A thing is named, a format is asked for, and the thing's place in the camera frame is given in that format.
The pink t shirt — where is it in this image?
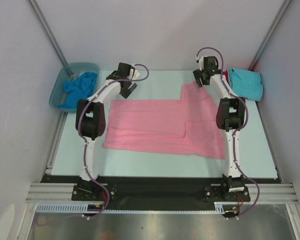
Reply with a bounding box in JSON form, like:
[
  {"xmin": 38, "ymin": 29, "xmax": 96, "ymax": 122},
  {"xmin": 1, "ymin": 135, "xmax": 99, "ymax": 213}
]
[{"xmin": 104, "ymin": 82, "xmax": 225, "ymax": 159}]

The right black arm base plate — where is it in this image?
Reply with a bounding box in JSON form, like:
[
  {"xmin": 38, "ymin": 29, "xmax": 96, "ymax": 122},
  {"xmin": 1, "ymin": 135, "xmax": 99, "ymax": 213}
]
[{"xmin": 204, "ymin": 185, "xmax": 251, "ymax": 203}]

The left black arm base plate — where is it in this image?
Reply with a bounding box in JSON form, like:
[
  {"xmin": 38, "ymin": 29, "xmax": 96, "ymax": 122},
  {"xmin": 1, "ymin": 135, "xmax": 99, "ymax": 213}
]
[{"xmin": 71, "ymin": 184, "xmax": 117, "ymax": 202}]

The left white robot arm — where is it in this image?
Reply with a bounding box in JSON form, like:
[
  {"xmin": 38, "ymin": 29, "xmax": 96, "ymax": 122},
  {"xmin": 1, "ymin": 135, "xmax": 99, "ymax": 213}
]
[{"xmin": 75, "ymin": 62, "xmax": 140, "ymax": 200}]

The folded red t shirt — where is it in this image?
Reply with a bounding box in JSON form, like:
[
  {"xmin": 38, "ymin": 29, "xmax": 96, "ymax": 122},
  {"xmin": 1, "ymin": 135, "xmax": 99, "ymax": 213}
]
[{"xmin": 222, "ymin": 70, "xmax": 245, "ymax": 100}]

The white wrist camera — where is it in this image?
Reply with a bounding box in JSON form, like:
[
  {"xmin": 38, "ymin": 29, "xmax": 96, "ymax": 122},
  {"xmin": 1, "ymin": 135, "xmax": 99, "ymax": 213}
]
[
  {"xmin": 128, "ymin": 65, "xmax": 140, "ymax": 81},
  {"xmin": 195, "ymin": 55, "xmax": 208, "ymax": 71}
]

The aluminium corner post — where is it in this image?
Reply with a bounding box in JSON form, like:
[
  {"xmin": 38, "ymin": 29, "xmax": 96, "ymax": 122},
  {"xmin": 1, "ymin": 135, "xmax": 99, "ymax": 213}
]
[
  {"xmin": 26, "ymin": 0, "xmax": 68, "ymax": 66},
  {"xmin": 248, "ymin": 0, "xmax": 294, "ymax": 71}
]

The right aluminium corner post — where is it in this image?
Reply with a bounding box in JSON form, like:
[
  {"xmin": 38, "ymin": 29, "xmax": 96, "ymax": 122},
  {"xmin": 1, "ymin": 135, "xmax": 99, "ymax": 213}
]
[{"xmin": 248, "ymin": 0, "xmax": 294, "ymax": 71}]

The left aluminium corner post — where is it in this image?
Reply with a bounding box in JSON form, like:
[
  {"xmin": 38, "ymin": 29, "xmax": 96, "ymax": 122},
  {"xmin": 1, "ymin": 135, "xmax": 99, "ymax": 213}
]
[{"xmin": 26, "ymin": 0, "xmax": 68, "ymax": 66}]

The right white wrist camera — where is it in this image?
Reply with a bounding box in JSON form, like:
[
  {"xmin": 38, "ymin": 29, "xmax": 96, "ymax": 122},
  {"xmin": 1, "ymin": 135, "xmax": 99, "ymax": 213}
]
[{"xmin": 195, "ymin": 55, "xmax": 208, "ymax": 71}]

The slotted cable duct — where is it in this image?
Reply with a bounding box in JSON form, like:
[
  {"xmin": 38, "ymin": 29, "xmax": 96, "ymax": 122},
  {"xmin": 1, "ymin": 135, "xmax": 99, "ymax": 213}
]
[{"xmin": 36, "ymin": 202, "xmax": 240, "ymax": 215}]

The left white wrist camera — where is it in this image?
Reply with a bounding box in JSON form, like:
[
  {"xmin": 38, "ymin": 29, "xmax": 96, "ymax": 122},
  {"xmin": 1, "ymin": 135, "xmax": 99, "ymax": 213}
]
[{"xmin": 128, "ymin": 65, "xmax": 140, "ymax": 81}]

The crumpled blue t shirt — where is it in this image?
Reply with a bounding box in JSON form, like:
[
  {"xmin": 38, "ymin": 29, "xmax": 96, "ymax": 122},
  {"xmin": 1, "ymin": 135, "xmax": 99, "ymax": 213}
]
[{"xmin": 58, "ymin": 72, "xmax": 98, "ymax": 109}]

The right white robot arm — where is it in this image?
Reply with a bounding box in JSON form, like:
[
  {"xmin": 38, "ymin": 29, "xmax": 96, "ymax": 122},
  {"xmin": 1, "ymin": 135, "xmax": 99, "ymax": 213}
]
[{"xmin": 193, "ymin": 56, "xmax": 247, "ymax": 201}]

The aluminium front rail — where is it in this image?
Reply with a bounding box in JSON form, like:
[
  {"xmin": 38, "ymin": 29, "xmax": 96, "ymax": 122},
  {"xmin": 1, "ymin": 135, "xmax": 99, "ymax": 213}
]
[{"xmin": 26, "ymin": 183, "xmax": 299, "ymax": 204}]

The folded light blue t shirt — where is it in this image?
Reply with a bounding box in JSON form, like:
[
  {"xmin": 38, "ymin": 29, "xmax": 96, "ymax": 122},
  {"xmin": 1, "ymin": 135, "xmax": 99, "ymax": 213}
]
[{"xmin": 227, "ymin": 68, "xmax": 264, "ymax": 102}]

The translucent blue plastic bin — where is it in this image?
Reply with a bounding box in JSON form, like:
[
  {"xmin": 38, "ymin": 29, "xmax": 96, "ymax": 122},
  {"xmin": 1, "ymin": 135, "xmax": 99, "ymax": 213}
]
[{"xmin": 49, "ymin": 62, "xmax": 100, "ymax": 113}]

